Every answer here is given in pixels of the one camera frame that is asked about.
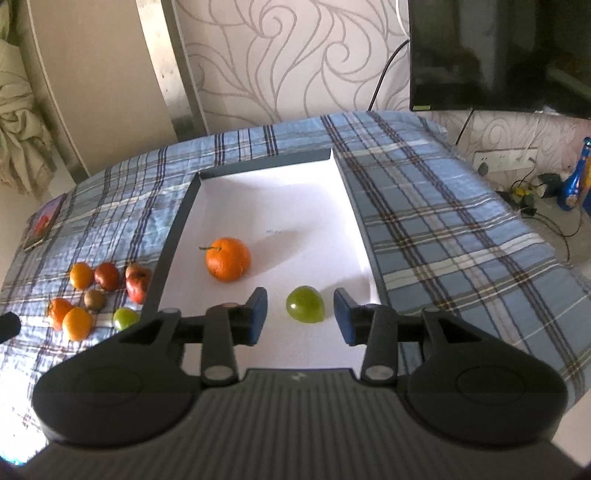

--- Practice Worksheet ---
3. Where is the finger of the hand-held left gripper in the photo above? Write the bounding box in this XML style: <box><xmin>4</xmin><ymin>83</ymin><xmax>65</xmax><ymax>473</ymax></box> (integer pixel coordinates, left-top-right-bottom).
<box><xmin>0</xmin><ymin>312</ymin><xmax>21</xmax><ymax>344</ymax></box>

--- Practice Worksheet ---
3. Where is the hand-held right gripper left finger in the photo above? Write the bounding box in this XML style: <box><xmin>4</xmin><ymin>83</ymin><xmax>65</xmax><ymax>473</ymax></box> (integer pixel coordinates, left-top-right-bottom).
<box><xmin>111</xmin><ymin>286</ymin><xmax>269</xmax><ymax>387</ymax></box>

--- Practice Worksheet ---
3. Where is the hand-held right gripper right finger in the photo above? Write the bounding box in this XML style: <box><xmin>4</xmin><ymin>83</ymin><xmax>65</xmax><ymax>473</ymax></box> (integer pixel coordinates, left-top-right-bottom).
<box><xmin>332</xmin><ymin>287</ymin><xmax>491</xmax><ymax>387</ymax></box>

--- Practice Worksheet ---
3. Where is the green round fruit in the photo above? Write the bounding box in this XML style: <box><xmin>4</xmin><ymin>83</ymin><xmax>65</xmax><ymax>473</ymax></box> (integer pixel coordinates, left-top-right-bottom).
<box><xmin>113</xmin><ymin>307</ymin><xmax>140</xmax><ymax>332</ymax></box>
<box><xmin>285</xmin><ymin>285</ymin><xmax>326</xmax><ymax>324</ymax></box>

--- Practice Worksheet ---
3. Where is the large orange with stem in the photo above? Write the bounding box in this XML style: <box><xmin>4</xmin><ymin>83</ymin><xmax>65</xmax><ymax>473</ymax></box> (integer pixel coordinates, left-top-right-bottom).
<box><xmin>199</xmin><ymin>237</ymin><xmax>252</xmax><ymax>282</ymax></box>

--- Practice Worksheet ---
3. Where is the white shallow box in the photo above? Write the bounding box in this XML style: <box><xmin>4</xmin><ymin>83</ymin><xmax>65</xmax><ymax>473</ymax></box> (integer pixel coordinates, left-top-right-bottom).
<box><xmin>139</xmin><ymin>148</ymin><xmax>384</xmax><ymax>370</ymax></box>

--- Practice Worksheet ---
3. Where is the red apple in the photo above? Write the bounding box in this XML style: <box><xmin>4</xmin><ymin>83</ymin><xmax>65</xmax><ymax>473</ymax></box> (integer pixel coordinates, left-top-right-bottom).
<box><xmin>124</xmin><ymin>263</ymin><xmax>153</xmax><ymax>305</ymax></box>

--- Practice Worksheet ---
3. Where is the small red book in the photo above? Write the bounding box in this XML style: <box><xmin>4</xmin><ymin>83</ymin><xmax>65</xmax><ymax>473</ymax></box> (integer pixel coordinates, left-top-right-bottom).
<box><xmin>23</xmin><ymin>194</ymin><xmax>68</xmax><ymax>252</ymax></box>

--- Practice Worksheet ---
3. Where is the dark red round fruit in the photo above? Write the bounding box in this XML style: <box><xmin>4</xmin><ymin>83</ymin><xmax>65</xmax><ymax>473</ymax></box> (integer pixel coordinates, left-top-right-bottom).
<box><xmin>94</xmin><ymin>262</ymin><xmax>121</xmax><ymax>292</ymax></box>

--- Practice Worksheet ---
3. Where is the blue plaid blanket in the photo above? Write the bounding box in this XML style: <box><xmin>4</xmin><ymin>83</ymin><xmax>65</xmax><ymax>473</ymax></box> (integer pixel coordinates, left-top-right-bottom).
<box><xmin>0</xmin><ymin>111</ymin><xmax>591</xmax><ymax>467</ymax></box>

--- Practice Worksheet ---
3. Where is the beige curtain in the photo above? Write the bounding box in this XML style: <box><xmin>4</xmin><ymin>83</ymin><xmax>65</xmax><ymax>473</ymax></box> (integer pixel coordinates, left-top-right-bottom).
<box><xmin>0</xmin><ymin>0</ymin><xmax>56</xmax><ymax>195</ymax></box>

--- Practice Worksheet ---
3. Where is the floor power strip with plugs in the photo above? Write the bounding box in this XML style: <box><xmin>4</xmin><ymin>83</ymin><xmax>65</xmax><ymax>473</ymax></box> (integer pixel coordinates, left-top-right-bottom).
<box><xmin>499</xmin><ymin>173</ymin><xmax>561</xmax><ymax>215</ymax></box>

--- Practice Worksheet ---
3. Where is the blue glass bottle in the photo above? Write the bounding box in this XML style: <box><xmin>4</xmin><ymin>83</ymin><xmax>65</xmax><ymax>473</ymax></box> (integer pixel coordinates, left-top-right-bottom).
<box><xmin>557</xmin><ymin>137</ymin><xmax>591</xmax><ymax>212</ymax></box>

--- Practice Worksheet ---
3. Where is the black flat television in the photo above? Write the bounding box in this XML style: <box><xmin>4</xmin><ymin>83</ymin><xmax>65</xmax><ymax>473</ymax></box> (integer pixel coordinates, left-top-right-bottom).
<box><xmin>407</xmin><ymin>0</ymin><xmax>591</xmax><ymax>116</ymax></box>

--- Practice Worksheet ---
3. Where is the thin black hanging cable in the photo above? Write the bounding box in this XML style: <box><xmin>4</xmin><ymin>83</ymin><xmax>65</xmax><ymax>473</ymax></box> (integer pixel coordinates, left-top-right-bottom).
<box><xmin>454</xmin><ymin>109</ymin><xmax>474</xmax><ymax>147</ymax></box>

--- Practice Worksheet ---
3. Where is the white wall socket strip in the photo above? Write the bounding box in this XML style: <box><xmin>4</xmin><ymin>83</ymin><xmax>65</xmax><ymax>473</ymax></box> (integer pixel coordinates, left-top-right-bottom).
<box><xmin>473</xmin><ymin>148</ymin><xmax>539</xmax><ymax>174</ymax></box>

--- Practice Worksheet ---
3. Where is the black floor cable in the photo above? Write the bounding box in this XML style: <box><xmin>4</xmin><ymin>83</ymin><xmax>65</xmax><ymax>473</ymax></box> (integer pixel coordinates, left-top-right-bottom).
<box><xmin>522</xmin><ymin>210</ymin><xmax>583</xmax><ymax>265</ymax></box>

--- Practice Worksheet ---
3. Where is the black television cable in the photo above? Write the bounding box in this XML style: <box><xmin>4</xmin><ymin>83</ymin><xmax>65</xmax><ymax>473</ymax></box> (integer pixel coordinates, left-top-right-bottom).
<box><xmin>367</xmin><ymin>39</ymin><xmax>411</xmax><ymax>112</ymax></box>

